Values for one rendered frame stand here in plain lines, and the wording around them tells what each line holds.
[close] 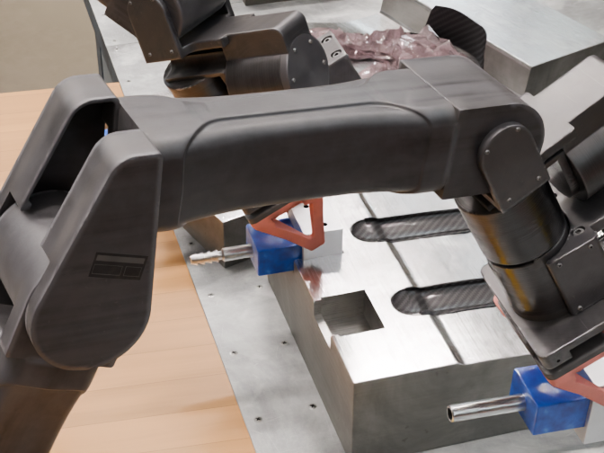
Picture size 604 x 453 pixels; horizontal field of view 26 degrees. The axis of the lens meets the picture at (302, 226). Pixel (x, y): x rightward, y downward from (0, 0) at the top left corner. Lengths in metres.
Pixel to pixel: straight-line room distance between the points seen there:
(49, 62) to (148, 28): 2.43
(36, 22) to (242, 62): 2.67
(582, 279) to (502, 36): 0.67
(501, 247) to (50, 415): 0.29
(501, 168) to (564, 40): 0.74
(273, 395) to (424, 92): 0.47
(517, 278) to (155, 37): 0.34
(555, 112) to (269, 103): 0.20
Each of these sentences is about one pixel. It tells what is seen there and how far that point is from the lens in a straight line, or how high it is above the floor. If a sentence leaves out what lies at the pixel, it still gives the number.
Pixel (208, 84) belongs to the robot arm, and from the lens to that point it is 1.02.
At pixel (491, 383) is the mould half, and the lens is 1.07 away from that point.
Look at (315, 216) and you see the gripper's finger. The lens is 1.10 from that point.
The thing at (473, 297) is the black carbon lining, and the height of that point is 0.88.
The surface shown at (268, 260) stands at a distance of 1.13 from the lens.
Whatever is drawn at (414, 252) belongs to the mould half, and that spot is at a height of 0.89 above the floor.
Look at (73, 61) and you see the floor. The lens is 3.42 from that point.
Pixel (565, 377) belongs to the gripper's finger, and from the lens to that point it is 0.87.
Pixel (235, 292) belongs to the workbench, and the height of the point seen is 0.80.
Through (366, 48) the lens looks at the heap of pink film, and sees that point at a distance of 1.47.
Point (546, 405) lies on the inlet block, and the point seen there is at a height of 0.95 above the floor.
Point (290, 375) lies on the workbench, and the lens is 1.16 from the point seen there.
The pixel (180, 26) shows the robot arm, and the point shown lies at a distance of 0.99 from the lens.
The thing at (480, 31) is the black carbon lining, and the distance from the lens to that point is 1.49.
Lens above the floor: 1.56
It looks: 35 degrees down
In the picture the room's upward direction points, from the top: straight up
